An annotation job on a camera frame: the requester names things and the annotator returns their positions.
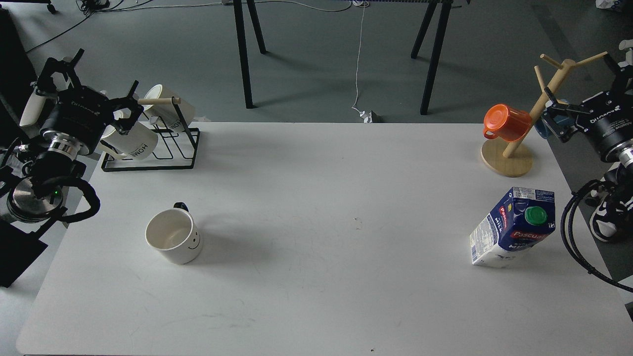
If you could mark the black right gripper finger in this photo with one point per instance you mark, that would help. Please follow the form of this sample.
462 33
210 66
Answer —
623 74
560 119

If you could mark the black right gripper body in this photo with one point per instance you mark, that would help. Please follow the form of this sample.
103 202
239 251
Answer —
610 126

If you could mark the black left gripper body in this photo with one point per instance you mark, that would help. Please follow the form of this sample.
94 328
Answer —
82 113

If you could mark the blue white milk carton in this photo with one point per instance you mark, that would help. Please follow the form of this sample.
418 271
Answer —
521 219

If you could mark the white smiley face mug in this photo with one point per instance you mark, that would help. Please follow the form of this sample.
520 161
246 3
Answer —
174 234

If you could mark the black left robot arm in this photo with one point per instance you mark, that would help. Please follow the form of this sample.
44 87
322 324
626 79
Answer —
41 178

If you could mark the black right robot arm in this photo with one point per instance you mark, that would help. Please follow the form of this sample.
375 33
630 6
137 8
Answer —
618 184

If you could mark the blue cup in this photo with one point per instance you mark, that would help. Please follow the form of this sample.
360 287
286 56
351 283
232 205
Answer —
542 128

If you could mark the orange plastic cup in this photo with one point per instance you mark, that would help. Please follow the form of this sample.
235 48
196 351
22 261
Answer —
509 124

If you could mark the white HOME mug front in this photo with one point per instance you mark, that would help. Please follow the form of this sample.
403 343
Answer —
138 144

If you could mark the white home mug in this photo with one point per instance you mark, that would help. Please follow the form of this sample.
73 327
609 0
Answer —
166 113
138 144

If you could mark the white HOME mug rear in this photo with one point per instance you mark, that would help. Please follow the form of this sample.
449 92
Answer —
166 113

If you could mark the white chair base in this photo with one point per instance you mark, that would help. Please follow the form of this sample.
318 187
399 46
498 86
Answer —
626 44

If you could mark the wooden mug tree stand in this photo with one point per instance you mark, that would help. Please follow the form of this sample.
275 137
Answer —
513 159

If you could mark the black white sneaker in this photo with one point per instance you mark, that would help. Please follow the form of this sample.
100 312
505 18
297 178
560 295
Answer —
607 220

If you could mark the black table trestle right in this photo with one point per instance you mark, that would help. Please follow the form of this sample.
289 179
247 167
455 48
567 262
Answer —
446 7

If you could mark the black table trestle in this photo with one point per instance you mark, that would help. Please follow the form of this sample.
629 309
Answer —
446 7
242 45

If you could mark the black table trestle left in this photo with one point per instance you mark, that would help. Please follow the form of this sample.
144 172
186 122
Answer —
242 45

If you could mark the white power plug adapter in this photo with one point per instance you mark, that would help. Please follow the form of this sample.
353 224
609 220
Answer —
369 116

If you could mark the black wire mug rack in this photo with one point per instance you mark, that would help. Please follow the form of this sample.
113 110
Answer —
174 151

